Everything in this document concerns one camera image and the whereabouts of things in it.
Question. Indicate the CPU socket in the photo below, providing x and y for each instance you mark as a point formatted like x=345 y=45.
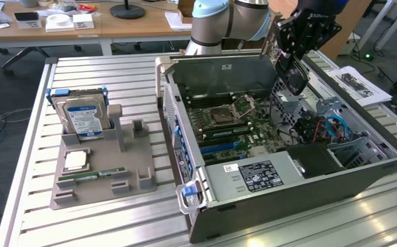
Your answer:
x=224 y=115

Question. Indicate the silver chipset heatsink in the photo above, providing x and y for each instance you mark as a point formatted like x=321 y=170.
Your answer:
x=264 y=151

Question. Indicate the open grey PC case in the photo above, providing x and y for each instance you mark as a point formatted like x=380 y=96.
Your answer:
x=288 y=205

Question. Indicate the grey power supply unit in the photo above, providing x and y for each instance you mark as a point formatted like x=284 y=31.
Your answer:
x=220 y=187

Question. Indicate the black plastic cover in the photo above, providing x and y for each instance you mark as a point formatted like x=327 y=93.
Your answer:
x=316 y=159

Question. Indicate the loose paper pile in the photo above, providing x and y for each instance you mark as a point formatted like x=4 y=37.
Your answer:
x=176 y=21

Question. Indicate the white cup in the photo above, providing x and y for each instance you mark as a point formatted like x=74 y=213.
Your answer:
x=44 y=2

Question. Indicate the long PCIe expansion slot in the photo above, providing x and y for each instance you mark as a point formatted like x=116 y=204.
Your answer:
x=223 y=151
x=220 y=142

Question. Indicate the red packet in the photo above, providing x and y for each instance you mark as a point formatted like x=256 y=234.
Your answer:
x=86 y=8

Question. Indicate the metal drive cage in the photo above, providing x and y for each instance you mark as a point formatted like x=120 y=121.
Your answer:
x=288 y=108

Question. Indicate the black lamp base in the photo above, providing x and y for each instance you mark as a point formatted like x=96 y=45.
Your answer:
x=128 y=13

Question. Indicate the hard disk with blue carrier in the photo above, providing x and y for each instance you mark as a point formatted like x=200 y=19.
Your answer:
x=85 y=115

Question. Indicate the black chair base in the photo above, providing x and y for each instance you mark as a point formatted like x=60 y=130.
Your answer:
x=24 y=55

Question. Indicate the grey cup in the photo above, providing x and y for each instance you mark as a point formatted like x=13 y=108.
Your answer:
x=29 y=3

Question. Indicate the wooden cabinet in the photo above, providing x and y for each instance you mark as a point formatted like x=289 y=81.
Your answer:
x=351 y=15

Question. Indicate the white flat box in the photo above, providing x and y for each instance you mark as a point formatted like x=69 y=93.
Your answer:
x=60 y=28

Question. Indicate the white wall box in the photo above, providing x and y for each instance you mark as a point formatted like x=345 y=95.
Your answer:
x=349 y=47

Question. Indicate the green-lit power strip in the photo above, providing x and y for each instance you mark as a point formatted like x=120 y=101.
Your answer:
x=368 y=56

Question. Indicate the white labelled box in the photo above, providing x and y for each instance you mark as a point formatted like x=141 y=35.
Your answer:
x=84 y=24

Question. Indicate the metal socket cover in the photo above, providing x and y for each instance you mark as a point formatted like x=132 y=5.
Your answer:
x=247 y=105

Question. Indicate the low-profile graphics card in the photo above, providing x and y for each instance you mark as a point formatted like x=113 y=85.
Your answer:
x=296 y=82

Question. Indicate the printed paper stack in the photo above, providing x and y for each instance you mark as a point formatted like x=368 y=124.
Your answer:
x=360 y=85

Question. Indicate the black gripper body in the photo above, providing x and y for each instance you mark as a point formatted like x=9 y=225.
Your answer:
x=317 y=10

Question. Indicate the white tape roll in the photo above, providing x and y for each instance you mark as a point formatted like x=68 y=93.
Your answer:
x=58 y=19

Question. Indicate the blue case latch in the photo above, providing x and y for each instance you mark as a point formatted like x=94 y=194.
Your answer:
x=189 y=191

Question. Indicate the wooden desk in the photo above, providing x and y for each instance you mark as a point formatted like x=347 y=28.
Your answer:
x=133 y=28
x=13 y=36

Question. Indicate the cardboard box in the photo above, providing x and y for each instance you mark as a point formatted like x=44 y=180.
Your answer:
x=185 y=7

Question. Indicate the metal disk bay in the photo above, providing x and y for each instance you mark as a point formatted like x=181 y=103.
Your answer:
x=356 y=151

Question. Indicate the black and white box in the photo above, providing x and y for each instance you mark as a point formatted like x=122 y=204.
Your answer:
x=29 y=24

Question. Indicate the white desk frame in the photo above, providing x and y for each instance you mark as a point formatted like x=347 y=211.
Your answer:
x=371 y=25

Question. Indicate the blue slot bracket clip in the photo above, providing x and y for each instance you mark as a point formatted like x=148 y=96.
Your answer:
x=183 y=142
x=177 y=127
x=191 y=169
x=185 y=154

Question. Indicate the silver CPU chip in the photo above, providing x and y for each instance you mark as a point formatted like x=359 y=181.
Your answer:
x=77 y=160

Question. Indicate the green RAM stick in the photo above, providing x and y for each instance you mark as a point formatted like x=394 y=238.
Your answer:
x=93 y=175

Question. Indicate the green motherboard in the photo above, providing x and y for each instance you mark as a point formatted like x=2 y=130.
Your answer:
x=253 y=136

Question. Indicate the grey parts rack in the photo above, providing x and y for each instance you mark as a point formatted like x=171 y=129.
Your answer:
x=116 y=159

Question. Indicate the installed RAM stick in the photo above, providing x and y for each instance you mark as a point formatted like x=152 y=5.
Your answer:
x=227 y=131

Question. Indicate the blue PCIe expansion slot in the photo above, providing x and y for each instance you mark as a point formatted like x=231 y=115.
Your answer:
x=220 y=146

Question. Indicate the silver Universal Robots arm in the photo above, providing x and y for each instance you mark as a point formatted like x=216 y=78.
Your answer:
x=216 y=25

